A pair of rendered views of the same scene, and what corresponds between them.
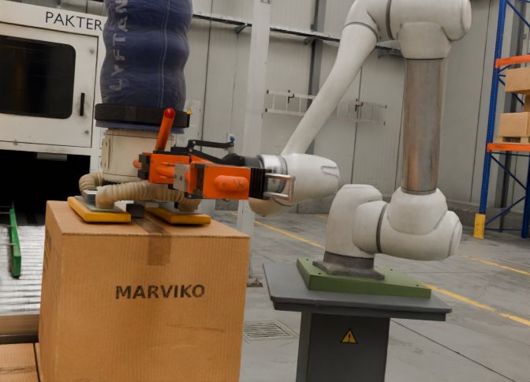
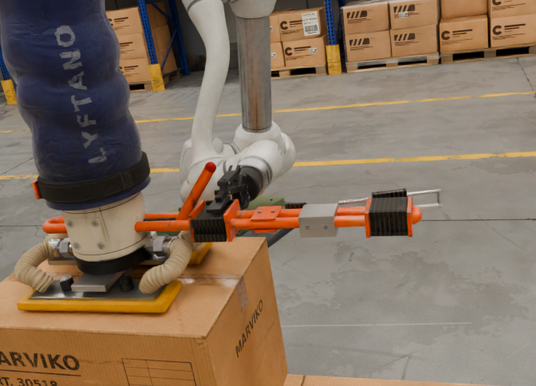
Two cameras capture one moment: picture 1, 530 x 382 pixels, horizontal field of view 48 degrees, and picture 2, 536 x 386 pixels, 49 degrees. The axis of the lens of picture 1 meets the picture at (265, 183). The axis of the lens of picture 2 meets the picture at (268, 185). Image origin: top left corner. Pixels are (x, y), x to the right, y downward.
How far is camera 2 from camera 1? 1.14 m
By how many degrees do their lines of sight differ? 50
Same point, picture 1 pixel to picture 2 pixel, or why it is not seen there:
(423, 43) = (265, 4)
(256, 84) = not seen: outside the picture
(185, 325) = (262, 338)
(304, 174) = (277, 164)
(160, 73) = (130, 123)
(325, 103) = (220, 86)
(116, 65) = (84, 132)
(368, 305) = (275, 234)
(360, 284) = not seen: hidden behind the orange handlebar
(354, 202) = not seen: hidden behind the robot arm
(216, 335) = (272, 329)
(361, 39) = (221, 13)
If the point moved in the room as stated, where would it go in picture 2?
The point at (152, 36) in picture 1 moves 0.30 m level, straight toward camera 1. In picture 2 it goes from (116, 85) to (250, 78)
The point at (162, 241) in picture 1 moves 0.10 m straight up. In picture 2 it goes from (242, 285) to (234, 242)
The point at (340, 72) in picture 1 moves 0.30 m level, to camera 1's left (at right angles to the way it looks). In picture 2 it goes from (223, 52) to (134, 78)
